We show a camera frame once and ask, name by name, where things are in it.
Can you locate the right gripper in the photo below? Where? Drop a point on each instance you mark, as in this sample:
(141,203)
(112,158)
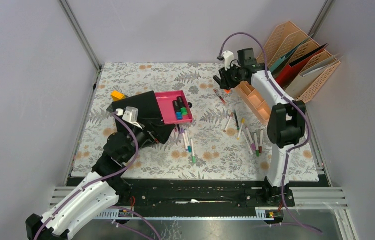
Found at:
(225,82)

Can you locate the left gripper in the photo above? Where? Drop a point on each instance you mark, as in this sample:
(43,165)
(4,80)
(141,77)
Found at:
(162,132)

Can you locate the red thin pen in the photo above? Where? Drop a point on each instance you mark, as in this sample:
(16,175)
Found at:
(220,97)

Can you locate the blue cap marker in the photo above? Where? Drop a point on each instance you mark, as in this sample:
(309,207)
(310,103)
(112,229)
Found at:
(177,110)

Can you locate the black pen holder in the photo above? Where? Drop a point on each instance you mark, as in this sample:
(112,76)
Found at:
(149,112)

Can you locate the green highlighter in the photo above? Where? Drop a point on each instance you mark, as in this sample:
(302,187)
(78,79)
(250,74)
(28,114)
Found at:
(182,106)

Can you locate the pink drawer tray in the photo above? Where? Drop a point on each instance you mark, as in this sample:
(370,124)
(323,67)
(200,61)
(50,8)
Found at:
(165,101)

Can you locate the teal folder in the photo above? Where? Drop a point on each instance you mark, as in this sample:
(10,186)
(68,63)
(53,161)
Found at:
(287,49)

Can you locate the red notebook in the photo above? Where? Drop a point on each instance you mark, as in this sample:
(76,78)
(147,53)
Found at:
(291,70)

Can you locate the beige notebook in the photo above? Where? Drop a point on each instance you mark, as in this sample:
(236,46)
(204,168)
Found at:
(312,77)

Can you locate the peach file organizer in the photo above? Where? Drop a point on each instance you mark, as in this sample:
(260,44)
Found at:
(276,39)

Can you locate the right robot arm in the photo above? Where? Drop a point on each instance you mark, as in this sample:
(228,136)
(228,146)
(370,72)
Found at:
(287,119)

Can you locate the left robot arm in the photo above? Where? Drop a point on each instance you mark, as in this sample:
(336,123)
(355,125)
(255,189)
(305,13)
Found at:
(103,187)

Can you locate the teal tip white pen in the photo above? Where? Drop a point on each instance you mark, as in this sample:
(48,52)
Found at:
(187,141)

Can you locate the green tip white pen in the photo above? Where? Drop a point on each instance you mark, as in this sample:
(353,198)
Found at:
(194,158)

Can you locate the brown tip white pen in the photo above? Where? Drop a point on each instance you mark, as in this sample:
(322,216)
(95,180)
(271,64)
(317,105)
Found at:
(228,122)

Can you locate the yellow tip white pen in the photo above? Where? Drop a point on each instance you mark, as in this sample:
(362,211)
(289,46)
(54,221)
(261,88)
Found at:
(240,129)

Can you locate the dark thin pen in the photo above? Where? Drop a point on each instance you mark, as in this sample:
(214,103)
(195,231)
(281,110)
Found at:
(236,120)

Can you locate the yellow block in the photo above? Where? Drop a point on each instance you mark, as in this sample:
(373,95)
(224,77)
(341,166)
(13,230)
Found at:
(117,96)

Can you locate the floral table mat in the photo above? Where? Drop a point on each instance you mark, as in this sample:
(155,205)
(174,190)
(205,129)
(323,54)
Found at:
(219,155)

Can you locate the dark red tip pen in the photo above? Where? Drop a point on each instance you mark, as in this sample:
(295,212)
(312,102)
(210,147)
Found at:
(261,138)

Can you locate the green tip pen right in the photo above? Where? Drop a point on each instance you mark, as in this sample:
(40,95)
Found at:
(256,143)

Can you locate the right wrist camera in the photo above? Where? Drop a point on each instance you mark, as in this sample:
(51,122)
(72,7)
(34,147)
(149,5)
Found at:
(227,57)

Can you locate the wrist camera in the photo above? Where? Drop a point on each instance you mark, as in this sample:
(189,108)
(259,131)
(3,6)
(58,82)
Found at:
(227,57)
(129,115)

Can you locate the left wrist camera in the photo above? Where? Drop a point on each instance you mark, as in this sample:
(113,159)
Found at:
(129,115)

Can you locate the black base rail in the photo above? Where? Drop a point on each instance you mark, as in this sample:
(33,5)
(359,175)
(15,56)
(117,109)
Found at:
(199,198)

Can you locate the right aluminium frame post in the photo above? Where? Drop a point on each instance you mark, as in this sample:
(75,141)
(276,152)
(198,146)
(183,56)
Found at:
(321,17)

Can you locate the aluminium frame post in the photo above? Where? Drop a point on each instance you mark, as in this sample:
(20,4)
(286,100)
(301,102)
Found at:
(69,13)
(321,17)

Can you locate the left aluminium frame post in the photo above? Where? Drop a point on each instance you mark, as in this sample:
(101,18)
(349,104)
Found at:
(69,13)

